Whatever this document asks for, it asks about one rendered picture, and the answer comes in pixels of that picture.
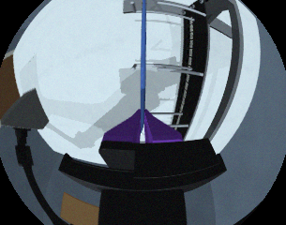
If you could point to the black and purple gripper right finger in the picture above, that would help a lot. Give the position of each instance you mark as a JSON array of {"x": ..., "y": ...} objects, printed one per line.
[{"x": 155, "y": 131}]

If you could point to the blue cable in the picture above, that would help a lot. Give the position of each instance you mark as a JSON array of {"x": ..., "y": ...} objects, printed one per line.
[{"x": 143, "y": 63}]

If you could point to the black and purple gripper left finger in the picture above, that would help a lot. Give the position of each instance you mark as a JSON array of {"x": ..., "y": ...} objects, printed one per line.
[{"x": 127, "y": 131}]

